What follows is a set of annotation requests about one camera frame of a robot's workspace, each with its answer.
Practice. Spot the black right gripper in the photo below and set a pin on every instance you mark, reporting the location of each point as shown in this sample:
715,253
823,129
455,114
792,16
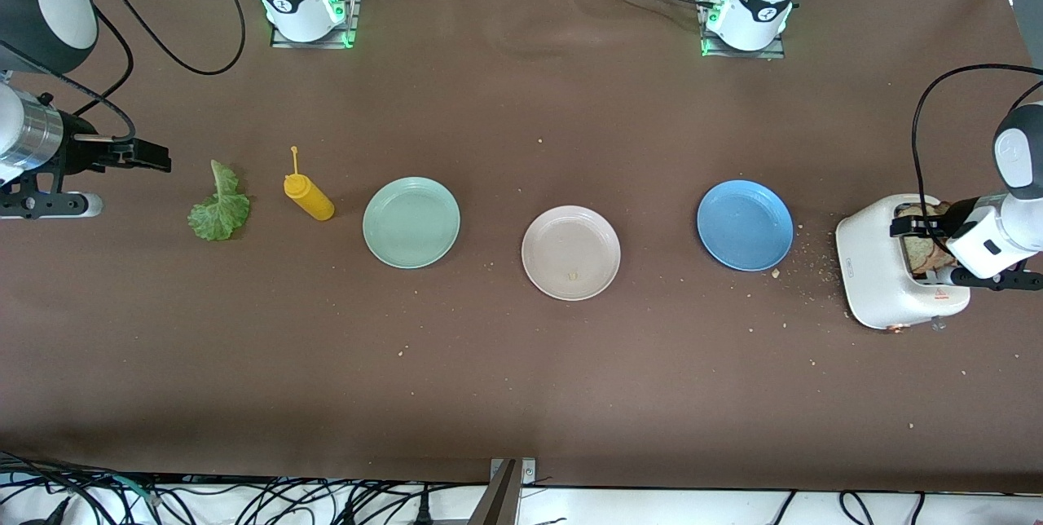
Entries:
79,152

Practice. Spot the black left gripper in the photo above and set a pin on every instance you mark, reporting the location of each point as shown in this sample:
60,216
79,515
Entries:
950,225

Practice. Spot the green lettuce leaf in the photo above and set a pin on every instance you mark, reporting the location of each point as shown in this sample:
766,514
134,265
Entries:
218,215

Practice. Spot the yellow squeeze sauce bottle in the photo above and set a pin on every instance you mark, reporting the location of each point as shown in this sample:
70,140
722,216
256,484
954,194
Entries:
310,200

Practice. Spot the blue plate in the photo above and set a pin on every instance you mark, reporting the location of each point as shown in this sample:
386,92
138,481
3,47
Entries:
745,225

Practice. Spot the pale green plate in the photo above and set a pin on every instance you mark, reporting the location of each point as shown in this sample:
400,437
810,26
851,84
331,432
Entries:
411,223

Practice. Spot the beige plate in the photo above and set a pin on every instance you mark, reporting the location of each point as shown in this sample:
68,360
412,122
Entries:
570,252

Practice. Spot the white toaster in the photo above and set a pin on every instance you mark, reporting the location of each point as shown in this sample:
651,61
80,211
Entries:
876,272

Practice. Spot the grey metal bar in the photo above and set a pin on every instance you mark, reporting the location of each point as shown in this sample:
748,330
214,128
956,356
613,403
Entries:
497,505

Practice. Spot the silver table edge bracket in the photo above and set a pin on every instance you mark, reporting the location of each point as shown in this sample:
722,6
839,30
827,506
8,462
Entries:
530,472

